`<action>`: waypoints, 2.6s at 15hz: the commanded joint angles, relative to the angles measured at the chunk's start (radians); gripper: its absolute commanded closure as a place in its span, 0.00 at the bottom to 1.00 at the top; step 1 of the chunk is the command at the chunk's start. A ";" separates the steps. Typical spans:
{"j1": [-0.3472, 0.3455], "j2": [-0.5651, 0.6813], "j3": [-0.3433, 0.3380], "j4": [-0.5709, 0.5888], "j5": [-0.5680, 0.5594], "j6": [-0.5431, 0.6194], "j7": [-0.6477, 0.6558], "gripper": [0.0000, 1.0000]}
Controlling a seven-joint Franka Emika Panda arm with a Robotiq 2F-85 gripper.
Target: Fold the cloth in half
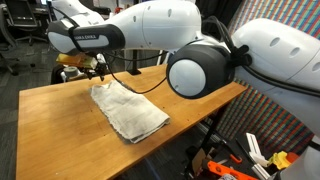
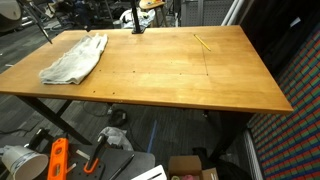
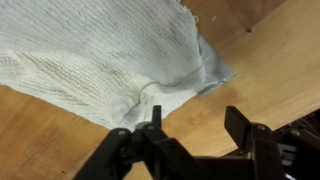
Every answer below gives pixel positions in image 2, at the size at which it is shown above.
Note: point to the black pen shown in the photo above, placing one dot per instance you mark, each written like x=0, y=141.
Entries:
x=121, y=166

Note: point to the black camera stand pole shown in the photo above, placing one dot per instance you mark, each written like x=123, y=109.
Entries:
x=134, y=15

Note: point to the black orange bar clamp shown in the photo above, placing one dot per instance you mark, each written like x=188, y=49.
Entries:
x=98, y=146

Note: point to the black table frame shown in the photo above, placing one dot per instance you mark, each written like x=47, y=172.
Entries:
x=50, y=115

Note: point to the white plastic bag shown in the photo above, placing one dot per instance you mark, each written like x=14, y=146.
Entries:
x=115, y=135

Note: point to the white slotted rail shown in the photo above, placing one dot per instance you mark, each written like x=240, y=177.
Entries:
x=253, y=156

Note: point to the white flat box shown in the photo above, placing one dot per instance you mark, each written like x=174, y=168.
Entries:
x=146, y=173

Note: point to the yellow pencil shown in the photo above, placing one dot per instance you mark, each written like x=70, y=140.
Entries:
x=202, y=42

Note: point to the white woven cloth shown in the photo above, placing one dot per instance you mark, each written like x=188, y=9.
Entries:
x=76, y=60

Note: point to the small open cardboard box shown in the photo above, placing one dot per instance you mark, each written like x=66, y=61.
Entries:
x=183, y=166

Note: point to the blue floor tape strip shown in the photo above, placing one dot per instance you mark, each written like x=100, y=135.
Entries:
x=152, y=136

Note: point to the white leaning pipe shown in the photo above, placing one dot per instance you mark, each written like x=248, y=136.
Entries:
x=239, y=12
x=230, y=12

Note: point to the black perforated plate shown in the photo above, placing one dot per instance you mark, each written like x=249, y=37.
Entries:
x=133, y=163

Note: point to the round wooden side table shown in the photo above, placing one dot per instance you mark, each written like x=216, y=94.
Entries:
x=151, y=4

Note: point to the white paper cup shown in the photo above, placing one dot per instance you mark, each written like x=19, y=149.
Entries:
x=20, y=161

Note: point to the black curtain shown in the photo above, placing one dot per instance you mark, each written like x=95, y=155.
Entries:
x=273, y=26

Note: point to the grey perforated metal panel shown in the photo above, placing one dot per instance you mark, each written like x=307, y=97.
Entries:
x=210, y=11

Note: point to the crumpled white sheet pile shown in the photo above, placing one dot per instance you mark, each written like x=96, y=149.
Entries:
x=126, y=18

